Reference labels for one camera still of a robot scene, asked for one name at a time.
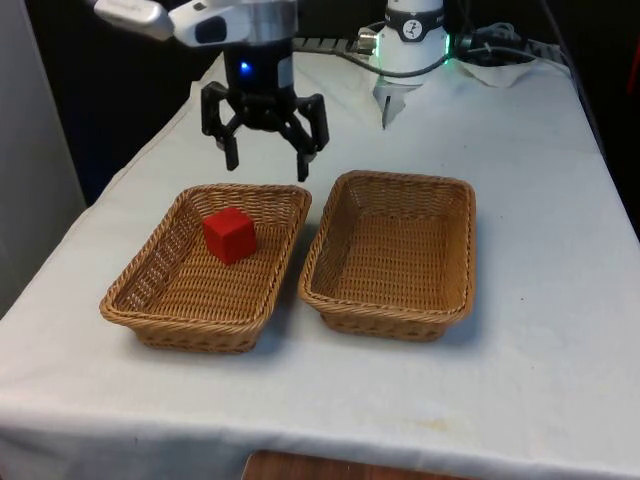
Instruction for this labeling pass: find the black cable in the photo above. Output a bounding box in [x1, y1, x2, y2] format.
[449, 22, 539, 67]

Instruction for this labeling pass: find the grey ribbed cable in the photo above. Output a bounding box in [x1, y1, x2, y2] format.
[292, 36, 362, 56]

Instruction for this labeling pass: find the black cabinet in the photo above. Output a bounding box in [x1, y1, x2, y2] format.
[27, 0, 227, 206]

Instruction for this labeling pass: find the wicker basket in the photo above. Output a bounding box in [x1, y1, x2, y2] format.
[98, 183, 314, 355]
[298, 169, 477, 344]

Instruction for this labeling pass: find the pale grey cabinet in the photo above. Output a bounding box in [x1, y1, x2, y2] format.
[0, 0, 88, 321]

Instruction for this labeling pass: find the red cube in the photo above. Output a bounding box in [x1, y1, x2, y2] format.
[202, 206, 258, 264]

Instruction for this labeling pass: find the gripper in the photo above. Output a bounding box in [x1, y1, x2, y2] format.
[200, 41, 332, 183]

